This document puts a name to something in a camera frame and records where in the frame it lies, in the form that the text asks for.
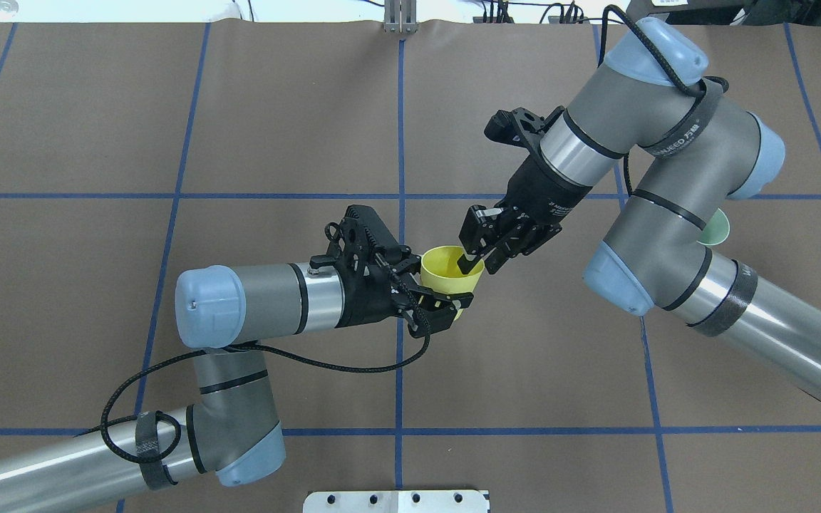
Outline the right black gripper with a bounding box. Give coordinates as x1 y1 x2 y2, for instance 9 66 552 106
458 155 591 275

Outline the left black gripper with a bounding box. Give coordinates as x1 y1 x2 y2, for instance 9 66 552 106
336 242 475 338

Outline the yellow cup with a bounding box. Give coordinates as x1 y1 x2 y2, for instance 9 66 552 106
420 246 485 295

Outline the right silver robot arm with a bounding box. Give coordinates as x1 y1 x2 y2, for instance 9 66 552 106
458 6 821 402

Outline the light green cup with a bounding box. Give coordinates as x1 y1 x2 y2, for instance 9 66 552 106
697 208 732 247

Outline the black labelled box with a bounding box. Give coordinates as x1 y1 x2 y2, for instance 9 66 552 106
626 1 744 26

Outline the brown paper table cover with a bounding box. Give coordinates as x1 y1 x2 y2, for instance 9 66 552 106
0 19 821 512

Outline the white camera stand pedestal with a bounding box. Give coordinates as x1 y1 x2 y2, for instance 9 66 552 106
302 489 491 512

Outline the usb hub with cables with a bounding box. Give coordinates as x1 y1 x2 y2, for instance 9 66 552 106
465 1 589 25

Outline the aluminium frame post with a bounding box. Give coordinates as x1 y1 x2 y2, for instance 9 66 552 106
381 0 419 35

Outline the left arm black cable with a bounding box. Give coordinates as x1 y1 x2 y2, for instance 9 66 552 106
99 221 431 465

